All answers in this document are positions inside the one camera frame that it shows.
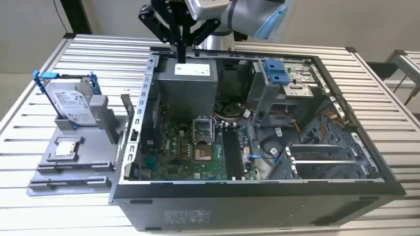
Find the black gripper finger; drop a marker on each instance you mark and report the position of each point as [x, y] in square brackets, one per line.
[204, 32]
[157, 29]

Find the hard disk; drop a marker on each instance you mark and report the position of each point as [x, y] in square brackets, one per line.
[68, 100]

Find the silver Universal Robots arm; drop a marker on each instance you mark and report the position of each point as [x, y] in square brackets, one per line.
[242, 17]

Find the metal disk bay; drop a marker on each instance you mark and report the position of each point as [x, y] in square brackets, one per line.
[328, 169]

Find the grey power supply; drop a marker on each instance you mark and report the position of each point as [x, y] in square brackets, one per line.
[186, 96]

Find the blue drive latch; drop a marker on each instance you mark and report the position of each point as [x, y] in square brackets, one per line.
[274, 71]

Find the metal drive cage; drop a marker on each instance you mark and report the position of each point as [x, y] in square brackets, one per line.
[262, 98]

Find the black case fan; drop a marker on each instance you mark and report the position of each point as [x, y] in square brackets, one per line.
[152, 123]

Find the CPU socket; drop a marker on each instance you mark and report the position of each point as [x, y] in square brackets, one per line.
[202, 153]

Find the black RAM slot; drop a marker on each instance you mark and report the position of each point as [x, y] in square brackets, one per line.
[229, 152]
[237, 157]

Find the grey parts rack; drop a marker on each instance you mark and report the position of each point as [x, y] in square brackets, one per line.
[92, 145]

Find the silver CPU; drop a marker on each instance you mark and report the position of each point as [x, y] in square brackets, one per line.
[65, 148]

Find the green motherboard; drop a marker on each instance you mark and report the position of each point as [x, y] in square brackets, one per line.
[170, 167]

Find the dark RAM stick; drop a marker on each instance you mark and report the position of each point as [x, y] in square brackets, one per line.
[65, 168]
[66, 182]

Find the metal slat side table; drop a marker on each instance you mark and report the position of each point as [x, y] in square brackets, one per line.
[409, 56]

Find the black open PC case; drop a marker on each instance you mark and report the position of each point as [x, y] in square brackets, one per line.
[229, 209]

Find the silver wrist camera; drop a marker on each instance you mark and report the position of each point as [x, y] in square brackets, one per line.
[206, 9]

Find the black background post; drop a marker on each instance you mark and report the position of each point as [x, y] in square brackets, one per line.
[76, 17]

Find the graphics card with metal bracket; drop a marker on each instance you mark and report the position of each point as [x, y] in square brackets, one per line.
[128, 104]

